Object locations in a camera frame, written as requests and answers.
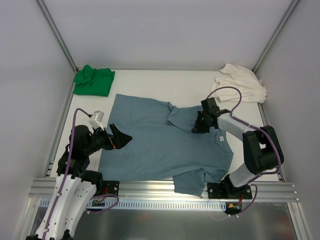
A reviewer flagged aluminium frame post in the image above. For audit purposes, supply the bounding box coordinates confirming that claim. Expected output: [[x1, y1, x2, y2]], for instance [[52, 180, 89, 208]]
[[35, 0, 78, 73], [252, 0, 301, 74]]

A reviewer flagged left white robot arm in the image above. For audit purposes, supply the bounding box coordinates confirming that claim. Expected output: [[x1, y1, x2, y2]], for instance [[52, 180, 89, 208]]
[[26, 124, 133, 240]]

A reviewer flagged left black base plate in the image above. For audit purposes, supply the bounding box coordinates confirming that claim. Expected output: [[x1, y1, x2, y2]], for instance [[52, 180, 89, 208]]
[[101, 180, 120, 195]]

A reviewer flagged green folded t-shirt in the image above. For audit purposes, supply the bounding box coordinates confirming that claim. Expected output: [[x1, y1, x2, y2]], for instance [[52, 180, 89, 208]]
[[73, 65, 116, 97]]

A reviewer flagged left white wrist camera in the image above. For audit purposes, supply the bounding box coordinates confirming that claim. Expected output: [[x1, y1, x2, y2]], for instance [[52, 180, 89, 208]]
[[88, 110, 105, 131]]

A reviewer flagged aluminium mounting rail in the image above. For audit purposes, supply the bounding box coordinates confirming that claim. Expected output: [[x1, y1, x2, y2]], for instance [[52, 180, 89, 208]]
[[28, 178, 300, 203]]

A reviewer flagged left aluminium frame post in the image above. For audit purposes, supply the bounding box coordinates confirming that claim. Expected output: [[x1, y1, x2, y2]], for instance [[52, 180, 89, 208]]
[[35, 0, 78, 73]]

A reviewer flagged blue-grey t-shirt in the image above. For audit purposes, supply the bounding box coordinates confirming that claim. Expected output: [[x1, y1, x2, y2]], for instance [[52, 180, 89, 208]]
[[98, 94, 234, 195]]

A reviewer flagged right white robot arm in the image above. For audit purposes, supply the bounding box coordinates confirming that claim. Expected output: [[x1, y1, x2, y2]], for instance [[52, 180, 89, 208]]
[[192, 97, 284, 199]]

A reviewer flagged white slotted cable duct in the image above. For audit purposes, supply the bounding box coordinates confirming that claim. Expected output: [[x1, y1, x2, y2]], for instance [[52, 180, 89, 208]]
[[39, 198, 227, 212]]

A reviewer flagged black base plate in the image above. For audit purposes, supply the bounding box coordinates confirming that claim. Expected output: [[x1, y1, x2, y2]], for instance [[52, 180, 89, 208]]
[[101, 180, 120, 195], [206, 182, 253, 200]]

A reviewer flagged cream white t-shirt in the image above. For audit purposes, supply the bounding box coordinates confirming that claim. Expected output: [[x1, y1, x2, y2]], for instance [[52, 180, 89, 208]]
[[210, 63, 267, 104]]

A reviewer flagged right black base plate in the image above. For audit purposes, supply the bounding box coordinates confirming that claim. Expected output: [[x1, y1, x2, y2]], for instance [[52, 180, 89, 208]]
[[206, 182, 253, 200]]

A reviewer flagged right aluminium frame post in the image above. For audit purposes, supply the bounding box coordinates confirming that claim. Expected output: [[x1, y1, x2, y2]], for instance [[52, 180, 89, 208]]
[[252, 0, 301, 74]]

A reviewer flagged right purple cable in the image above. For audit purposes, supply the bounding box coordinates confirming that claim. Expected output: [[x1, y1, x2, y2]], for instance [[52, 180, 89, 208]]
[[206, 86, 281, 222]]

